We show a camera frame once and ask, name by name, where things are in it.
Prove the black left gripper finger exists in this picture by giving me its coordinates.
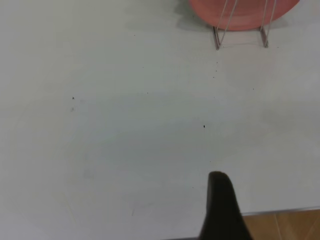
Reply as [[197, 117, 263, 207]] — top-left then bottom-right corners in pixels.
[[198, 171, 254, 240]]

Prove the red plate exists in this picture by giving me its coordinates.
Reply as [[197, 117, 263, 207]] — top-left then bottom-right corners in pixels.
[[187, 0, 301, 32]]

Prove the metal wire plate rack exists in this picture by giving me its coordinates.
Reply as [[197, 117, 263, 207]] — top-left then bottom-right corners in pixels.
[[212, 0, 276, 51]]

